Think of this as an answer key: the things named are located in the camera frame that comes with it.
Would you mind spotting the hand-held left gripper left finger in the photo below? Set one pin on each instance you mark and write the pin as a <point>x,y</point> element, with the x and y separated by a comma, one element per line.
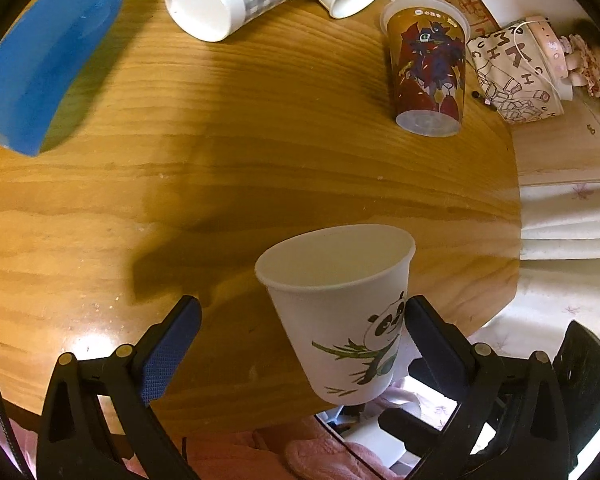
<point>167,355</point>

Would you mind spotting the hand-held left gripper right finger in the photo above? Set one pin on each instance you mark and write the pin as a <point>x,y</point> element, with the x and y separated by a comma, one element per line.
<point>421,324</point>

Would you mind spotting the white panda print paper cup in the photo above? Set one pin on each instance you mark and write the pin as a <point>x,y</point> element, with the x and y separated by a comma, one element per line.
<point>330,310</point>

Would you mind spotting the robot print plastic cup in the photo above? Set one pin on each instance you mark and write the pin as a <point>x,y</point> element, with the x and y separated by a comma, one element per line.
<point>427,65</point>

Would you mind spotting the white floral bedsheet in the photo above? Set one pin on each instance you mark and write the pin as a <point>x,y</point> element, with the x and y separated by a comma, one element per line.
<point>565,220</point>

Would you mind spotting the white letter print cloth bag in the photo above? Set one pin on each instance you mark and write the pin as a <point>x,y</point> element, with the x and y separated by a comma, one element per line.
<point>517,77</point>

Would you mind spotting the small doll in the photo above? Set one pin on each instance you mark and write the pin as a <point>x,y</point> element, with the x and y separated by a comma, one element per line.
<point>587,60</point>

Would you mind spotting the red patterned paper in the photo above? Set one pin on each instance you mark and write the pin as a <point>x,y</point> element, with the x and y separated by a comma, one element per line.
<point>472,7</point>

